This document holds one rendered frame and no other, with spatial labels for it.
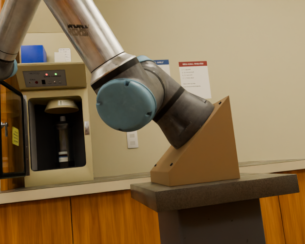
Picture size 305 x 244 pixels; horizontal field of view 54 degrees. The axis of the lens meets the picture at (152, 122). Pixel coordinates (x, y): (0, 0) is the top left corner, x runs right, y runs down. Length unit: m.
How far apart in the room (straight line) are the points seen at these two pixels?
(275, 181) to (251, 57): 1.76
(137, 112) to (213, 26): 1.81
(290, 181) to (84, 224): 0.83
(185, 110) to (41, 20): 1.16
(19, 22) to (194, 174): 0.58
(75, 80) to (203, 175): 1.01
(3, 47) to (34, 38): 0.79
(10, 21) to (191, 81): 1.48
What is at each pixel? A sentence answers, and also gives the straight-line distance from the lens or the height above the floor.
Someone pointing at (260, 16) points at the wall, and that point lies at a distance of 2.56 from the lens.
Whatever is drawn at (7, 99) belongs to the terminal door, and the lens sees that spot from 1.40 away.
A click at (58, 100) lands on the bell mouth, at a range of 1.61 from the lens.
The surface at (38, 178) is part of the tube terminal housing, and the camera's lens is 1.56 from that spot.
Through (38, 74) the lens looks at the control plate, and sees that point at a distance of 1.54.
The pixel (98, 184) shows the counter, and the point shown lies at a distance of 1.23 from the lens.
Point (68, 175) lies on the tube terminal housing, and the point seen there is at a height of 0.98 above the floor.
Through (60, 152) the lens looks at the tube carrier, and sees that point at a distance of 1.60.
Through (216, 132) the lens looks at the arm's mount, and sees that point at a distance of 0.71.
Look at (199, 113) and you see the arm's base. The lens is 0.73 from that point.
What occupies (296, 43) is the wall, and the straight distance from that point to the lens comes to 2.63.
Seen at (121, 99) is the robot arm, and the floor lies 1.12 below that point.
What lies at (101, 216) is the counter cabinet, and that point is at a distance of 1.27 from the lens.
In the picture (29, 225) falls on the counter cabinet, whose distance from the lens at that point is 1.30.
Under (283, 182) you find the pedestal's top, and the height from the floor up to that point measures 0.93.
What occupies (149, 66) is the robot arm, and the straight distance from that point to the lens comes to 0.74.
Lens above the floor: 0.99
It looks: 8 degrees up
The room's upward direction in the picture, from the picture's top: 6 degrees counter-clockwise
